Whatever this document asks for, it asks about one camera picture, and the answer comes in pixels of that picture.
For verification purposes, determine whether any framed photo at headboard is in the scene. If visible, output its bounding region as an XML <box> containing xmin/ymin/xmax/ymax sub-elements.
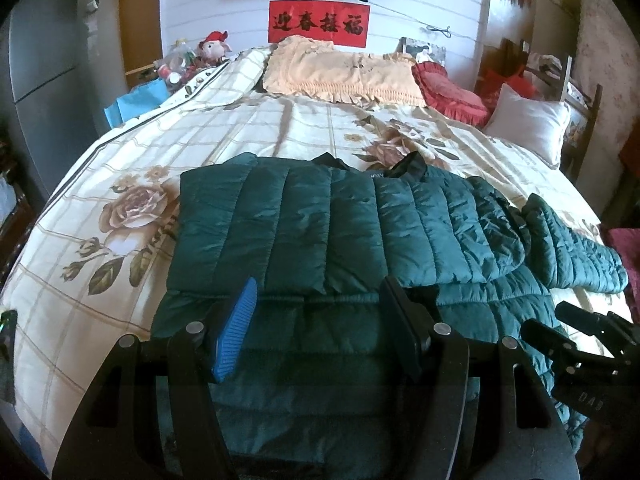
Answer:
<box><xmin>399</xmin><ymin>37</ymin><xmax>446</xmax><ymax>66</ymax></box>

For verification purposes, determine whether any dark green quilted jacket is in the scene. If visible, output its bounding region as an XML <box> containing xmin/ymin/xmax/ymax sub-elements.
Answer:
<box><xmin>152</xmin><ymin>153</ymin><xmax>628</xmax><ymax>479</ymax></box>

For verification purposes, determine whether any white pillow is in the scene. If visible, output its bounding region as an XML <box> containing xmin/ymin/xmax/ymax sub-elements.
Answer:
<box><xmin>484</xmin><ymin>84</ymin><xmax>570</xmax><ymax>169</ymax></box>

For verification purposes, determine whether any wooden chair with clothes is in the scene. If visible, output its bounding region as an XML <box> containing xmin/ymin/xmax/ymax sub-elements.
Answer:
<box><xmin>523</xmin><ymin>51</ymin><xmax>603</xmax><ymax>183</ymax></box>

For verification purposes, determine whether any red ruffled cushion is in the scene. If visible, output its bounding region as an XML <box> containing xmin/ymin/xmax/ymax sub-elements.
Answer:
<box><xmin>411</xmin><ymin>62</ymin><xmax>490</xmax><ymax>128</ymax></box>

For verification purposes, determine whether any grey refrigerator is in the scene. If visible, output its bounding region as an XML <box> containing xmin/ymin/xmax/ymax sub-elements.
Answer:
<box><xmin>1</xmin><ymin>0</ymin><xmax>98</xmax><ymax>200</ymax></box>

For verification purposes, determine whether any blue paper bag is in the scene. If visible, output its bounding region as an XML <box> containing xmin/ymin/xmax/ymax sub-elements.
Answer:
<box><xmin>104</xmin><ymin>79</ymin><xmax>170</xmax><ymax>128</ymax></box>

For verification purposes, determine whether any red banner with characters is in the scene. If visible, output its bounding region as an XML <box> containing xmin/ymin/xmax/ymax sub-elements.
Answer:
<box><xmin>268</xmin><ymin>0</ymin><xmax>370</xmax><ymax>49</ymax></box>

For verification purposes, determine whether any pig plush toy red hat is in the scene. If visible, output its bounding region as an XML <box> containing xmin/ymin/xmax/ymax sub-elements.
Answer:
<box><xmin>198</xmin><ymin>30</ymin><xmax>232</xmax><ymax>65</ymax></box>

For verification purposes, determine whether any floral cream bed quilt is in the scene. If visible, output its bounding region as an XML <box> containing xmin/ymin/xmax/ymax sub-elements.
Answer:
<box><xmin>1</xmin><ymin>48</ymin><xmax>628</xmax><ymax>467</ymax></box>

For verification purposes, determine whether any peach ruffled pillow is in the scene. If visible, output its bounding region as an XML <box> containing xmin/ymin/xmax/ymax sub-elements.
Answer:
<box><xmin>262</xmin><ymin>35</ymin><xmax>425</xmax><ymax>106</ymax></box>

